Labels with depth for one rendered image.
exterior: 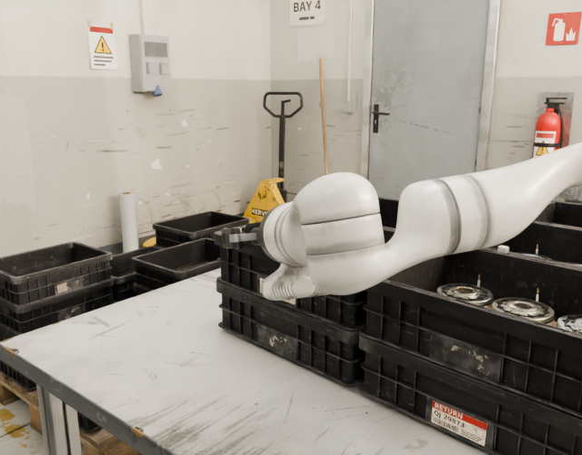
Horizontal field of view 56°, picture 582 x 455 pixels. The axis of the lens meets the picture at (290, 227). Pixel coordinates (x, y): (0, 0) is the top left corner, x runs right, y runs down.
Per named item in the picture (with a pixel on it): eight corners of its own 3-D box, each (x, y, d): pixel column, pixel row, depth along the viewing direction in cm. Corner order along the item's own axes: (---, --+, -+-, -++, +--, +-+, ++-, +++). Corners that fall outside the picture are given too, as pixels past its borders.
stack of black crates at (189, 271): (208, 330, 257) (205, 236, 246) (256, 348, 238) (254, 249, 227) (136, 362, 227) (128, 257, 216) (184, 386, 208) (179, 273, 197)
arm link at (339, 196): (267, 190, 59) (280, 271, 59) (306, 174, 44) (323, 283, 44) (328, 181, 61) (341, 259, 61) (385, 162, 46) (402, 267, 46)
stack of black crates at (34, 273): (83, 336, 251) (74, 240, 240) (122, 355, 233) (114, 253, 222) (-8, 369, 221) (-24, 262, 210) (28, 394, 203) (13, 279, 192)
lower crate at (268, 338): (438, 342, 120) (441, 290, 117) (352, 395, 99) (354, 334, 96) (303, 295, 147) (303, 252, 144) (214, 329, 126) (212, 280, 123)
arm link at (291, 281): (262, 301, 64) (272, 308, 58) (254, 204, 64) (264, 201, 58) (336, 292, 66) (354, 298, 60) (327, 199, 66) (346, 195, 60)
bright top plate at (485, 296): (502, 295, 104) (503, 292, 104) (475, 310, 97) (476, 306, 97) (454, 282, 111) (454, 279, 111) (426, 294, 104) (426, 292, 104)
